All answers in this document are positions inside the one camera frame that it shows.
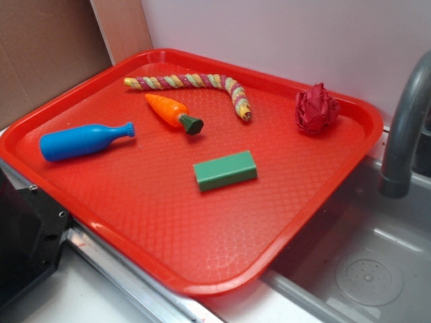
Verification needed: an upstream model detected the blue plastic bottle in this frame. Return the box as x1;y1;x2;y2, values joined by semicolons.
39;122;135;162

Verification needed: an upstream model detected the red crumpled paper ball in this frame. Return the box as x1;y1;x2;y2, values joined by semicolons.
295;83;341;135

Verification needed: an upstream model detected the grey toy faucet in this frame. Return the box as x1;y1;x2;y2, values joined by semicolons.
378;51;430;199

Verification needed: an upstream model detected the green rectangular block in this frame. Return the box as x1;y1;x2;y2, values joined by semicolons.
193;151;258;192

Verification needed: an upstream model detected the grey plastic sink basin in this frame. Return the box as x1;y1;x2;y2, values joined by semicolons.
262;133;430;322

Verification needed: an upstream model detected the orange toy carrot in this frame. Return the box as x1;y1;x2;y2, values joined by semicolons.
145;94;204;135

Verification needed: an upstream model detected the red plastic tray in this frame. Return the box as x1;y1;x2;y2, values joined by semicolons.
1;49;383;296

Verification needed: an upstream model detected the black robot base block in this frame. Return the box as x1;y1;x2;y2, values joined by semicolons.
1;172;71;312

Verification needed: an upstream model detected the brown cardboard panel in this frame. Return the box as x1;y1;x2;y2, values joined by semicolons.
1;1;152;129

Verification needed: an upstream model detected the multicolour twisted rope toy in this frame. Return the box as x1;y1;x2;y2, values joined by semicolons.
123;73;252;122

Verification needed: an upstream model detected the silver metal rail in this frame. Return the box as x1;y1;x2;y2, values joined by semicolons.
67;223;219;322

